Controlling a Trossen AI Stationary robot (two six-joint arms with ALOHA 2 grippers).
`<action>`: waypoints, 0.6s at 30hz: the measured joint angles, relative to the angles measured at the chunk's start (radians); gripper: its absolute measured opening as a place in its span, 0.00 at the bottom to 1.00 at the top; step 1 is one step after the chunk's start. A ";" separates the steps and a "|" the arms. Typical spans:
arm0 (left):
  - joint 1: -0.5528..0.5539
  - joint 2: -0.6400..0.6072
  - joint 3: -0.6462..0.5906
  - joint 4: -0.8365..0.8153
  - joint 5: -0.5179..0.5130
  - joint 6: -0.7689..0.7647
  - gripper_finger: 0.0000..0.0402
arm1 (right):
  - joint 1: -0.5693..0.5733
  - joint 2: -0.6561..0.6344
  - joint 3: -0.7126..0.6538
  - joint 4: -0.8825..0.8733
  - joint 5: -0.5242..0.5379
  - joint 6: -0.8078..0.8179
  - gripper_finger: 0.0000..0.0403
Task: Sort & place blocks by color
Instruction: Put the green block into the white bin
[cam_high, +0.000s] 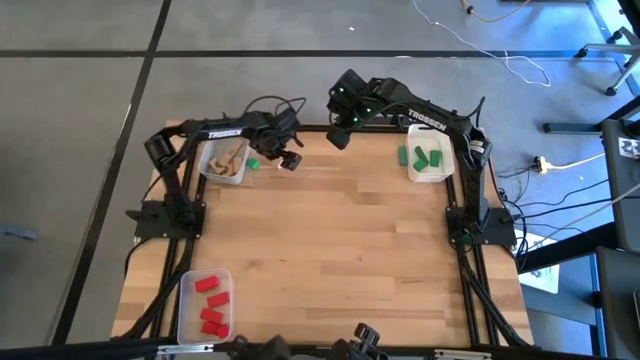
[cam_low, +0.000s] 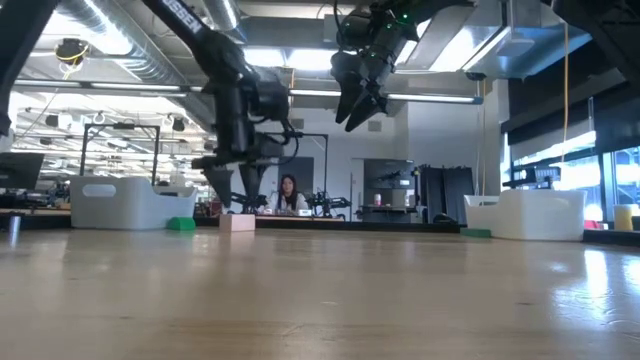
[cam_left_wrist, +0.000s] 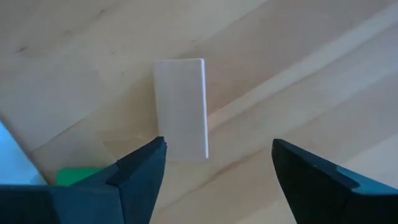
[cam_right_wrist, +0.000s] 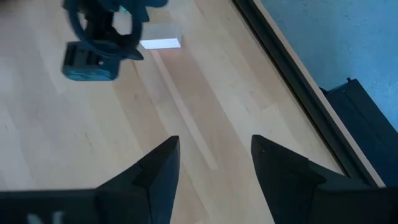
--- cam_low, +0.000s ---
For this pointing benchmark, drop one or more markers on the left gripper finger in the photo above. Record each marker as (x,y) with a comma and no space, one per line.
(220,182)
(252,177)

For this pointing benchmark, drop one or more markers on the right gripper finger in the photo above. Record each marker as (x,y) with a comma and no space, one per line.
(370,107)
(347,100)

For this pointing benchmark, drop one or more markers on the long green rectangular block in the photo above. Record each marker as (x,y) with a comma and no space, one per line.
(475,233)

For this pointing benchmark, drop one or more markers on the black background robot arm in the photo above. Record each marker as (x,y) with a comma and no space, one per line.
(330,201)
(250,200)

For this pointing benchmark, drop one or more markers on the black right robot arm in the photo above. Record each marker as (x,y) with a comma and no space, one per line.
(610,25)

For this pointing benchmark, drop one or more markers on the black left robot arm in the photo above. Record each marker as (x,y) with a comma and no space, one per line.
(220,55)

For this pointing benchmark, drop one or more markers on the person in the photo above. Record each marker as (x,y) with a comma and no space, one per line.
(289,187)

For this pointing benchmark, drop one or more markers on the natural wood block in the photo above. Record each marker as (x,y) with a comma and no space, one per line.
(237,222)

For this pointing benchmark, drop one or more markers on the background wooden table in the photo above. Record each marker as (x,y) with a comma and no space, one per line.
(280,218)

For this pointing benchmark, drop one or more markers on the dark grey door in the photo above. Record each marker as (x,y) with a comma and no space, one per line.
(305,167)

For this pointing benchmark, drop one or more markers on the green half-cylinder block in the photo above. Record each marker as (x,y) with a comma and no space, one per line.
(181,225)

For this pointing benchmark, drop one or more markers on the long ceiling light bar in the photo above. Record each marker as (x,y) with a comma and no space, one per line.
(430,97)

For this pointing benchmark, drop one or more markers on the black shelf cabinet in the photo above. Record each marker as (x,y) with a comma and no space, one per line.
(390,175)

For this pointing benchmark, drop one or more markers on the pink can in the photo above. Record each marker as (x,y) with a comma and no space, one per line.
(377,200)

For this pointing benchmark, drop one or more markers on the white plastic bin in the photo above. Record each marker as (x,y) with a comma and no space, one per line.
(130,210)
(530,220)

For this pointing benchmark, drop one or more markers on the black curtain panels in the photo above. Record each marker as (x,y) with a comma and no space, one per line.
(450,195)

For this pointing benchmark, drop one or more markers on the dark computer monitor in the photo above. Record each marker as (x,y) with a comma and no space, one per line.
(20,170)

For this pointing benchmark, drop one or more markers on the yellow cylinder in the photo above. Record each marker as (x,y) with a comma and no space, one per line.
(623,217)

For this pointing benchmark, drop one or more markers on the grey wall vent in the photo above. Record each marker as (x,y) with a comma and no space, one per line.
(377,127)

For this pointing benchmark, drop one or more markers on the black gantry frame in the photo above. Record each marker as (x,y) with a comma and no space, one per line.
(325,165)
(123,125)

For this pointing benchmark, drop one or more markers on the rectangular silver air duct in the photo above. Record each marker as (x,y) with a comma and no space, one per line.
(475,45)

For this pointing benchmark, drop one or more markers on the black security camera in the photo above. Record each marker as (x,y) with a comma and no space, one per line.
(475,76)

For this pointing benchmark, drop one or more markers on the black table frame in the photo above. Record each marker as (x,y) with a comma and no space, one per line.
(355,226)

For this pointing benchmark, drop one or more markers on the grey metal post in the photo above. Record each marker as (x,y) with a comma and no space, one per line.
(13,230)

